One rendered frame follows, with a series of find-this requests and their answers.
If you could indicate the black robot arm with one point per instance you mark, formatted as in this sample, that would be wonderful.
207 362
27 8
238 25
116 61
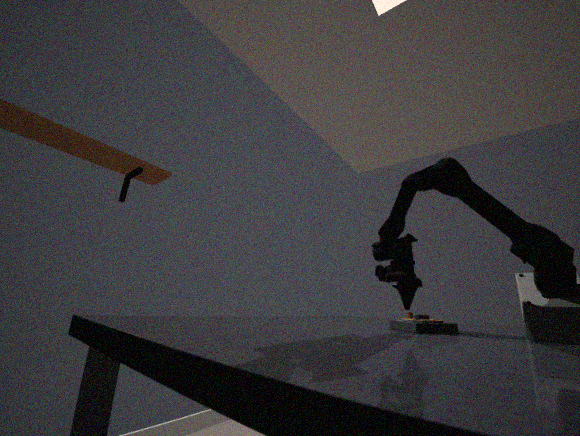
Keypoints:
554 273

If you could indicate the orange round plate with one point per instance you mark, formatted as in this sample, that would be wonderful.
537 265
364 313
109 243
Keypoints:
410 319

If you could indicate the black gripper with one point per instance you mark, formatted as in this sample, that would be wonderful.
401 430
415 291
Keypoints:
407 282

